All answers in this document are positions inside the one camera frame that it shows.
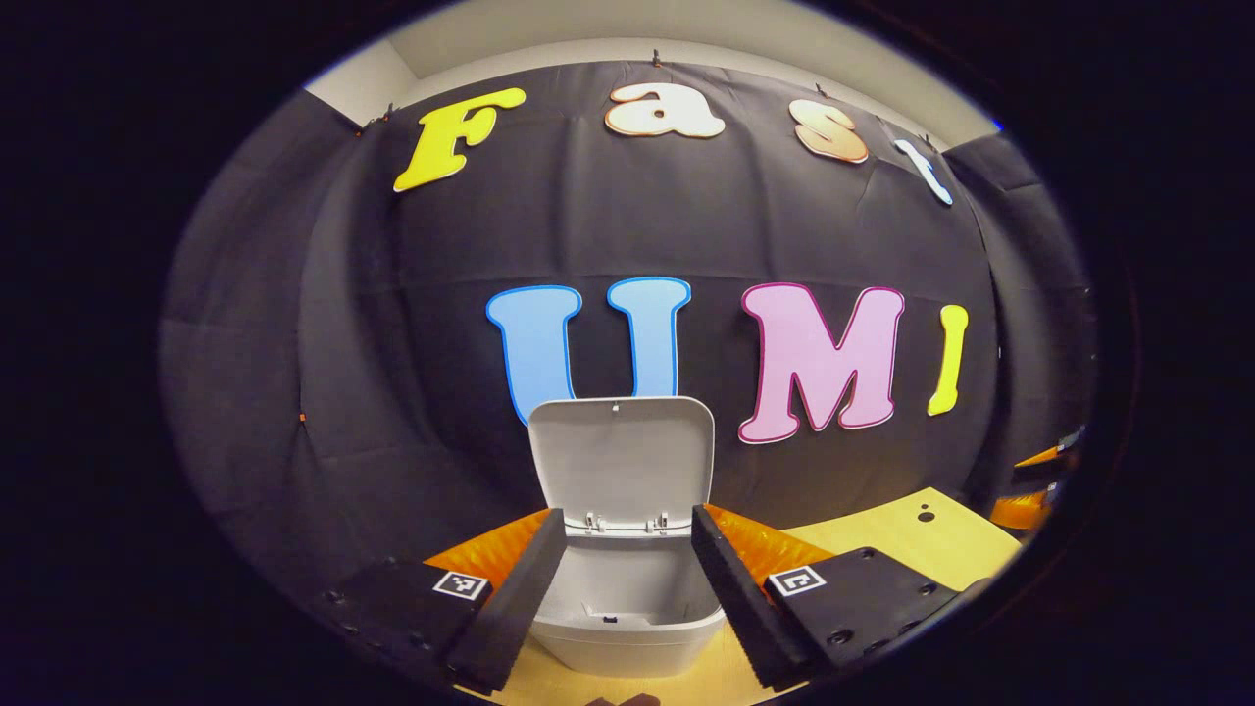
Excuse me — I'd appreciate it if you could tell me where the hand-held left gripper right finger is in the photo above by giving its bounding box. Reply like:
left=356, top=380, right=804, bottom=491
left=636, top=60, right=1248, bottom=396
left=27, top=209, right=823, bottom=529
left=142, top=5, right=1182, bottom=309
left=690, top=503, right=967, bottom=692

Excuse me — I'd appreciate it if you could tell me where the wooden desktop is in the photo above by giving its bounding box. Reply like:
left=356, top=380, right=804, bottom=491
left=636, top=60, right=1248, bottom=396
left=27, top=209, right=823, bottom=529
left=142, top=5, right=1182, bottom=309
left=461, top=487, right=1023, bottom=706

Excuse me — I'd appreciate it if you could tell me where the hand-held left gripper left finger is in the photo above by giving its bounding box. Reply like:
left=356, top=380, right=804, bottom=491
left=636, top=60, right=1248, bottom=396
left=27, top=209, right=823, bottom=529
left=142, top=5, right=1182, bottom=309
left=322, top=507, right=570, bottom=697

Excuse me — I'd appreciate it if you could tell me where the white desktop garbage bin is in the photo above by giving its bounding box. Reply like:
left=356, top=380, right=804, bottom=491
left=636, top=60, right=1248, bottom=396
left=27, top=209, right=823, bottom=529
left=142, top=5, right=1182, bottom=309
left=527, top=395, right=728, bottom=678

